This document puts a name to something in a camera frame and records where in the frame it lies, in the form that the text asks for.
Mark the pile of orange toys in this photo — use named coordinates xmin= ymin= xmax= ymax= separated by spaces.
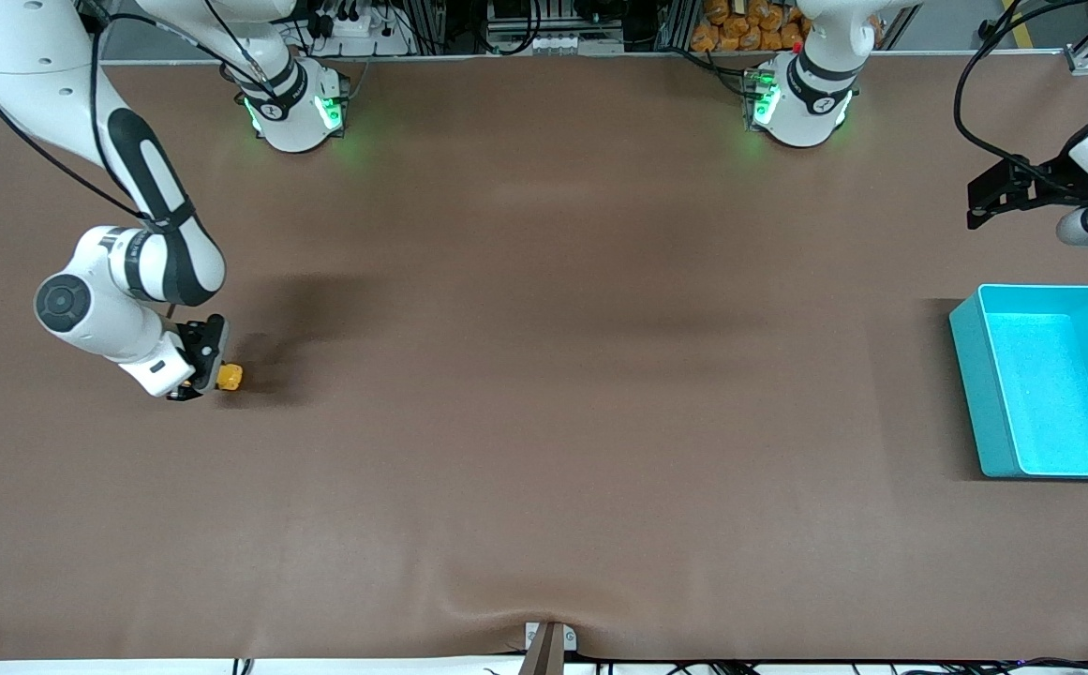
xmin=691 ymin=0 xmax=812 ymax=53

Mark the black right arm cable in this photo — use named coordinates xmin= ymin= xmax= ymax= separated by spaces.
xmin=0 ymin=9 xmax=268 ymax=226

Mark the teal plastic bin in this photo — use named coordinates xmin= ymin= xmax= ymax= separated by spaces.
xmin=949 ymin=284 xmax=1088 ymax=481

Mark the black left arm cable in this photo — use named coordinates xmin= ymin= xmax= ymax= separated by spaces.
xmin=952 ymin=0 xmax=1088 ymax=184

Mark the brown table mat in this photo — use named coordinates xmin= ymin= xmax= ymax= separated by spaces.
xmin=0 ymin=52 xmax=1088 ymax=662

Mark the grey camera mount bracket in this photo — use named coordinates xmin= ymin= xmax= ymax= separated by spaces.
xmin=517 ymin=621 xmax=579 ymax=675

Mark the aluminium rack with electronics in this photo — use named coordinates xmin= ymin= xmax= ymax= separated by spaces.
xmin=431 ymin=0 xmax=694 ymax=55

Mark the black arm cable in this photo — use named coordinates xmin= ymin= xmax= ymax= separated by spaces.
xmin=0 ymin=9 xmax=268 ymax=226
xmin=952 ymin=0 xmax=1088 ymax=184

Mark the white power strip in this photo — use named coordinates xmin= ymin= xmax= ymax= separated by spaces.
xmin=312 ymin=0 xmax=413 ymax=57

